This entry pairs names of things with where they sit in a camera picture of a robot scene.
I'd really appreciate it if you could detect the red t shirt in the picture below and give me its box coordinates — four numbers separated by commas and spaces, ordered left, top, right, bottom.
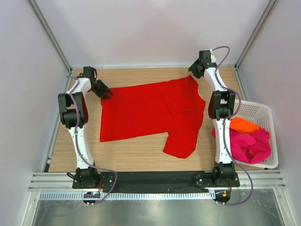
100, 75, 206, 159

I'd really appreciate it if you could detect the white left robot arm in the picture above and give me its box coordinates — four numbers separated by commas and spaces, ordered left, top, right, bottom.
58, 66, 113, 188

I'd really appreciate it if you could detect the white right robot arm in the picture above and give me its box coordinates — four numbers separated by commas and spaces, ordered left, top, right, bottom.
189, 50, 240, 188

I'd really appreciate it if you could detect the orange t shirt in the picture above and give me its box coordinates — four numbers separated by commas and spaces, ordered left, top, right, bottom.
230, 117, 261, 133

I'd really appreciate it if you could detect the white perforated laundry basket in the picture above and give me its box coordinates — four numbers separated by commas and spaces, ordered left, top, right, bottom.
235, 100, 278, 169

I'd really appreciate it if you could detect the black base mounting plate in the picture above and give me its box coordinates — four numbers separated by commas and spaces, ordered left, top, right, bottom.
67, 171, 240, 194

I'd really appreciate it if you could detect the pink t shirt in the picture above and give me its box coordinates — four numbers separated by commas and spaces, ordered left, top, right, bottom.
211, 128, 271, 164

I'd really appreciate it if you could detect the right rear frame post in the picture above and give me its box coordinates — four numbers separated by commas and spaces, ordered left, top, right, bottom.
234, 0, 278, 71

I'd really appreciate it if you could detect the frame post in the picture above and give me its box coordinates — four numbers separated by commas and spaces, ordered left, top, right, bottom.
27, 0, 72, 73
234, 0, 278, 71

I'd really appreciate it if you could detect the left rear frame post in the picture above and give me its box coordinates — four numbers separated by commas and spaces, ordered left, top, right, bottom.
27, 0, 72, 73

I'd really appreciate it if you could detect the white slotted cable duct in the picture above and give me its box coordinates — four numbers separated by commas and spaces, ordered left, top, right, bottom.
39, 191, 215, 201

